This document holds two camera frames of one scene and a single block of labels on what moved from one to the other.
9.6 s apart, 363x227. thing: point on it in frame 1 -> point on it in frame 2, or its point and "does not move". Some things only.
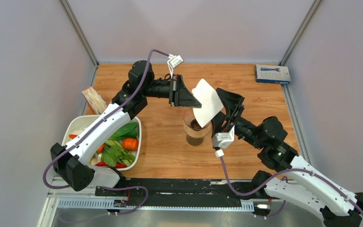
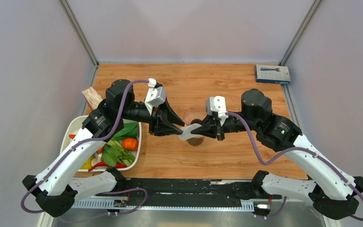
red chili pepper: x=117 y=165 does not move
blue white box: x=272 y=74 does not move
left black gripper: x=178 y=95 -> x=159 y=122
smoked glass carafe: x=194 y=141 does not move
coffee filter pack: x=95 y=100 does not move
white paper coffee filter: x=210 y=100 -> x=186 y=134
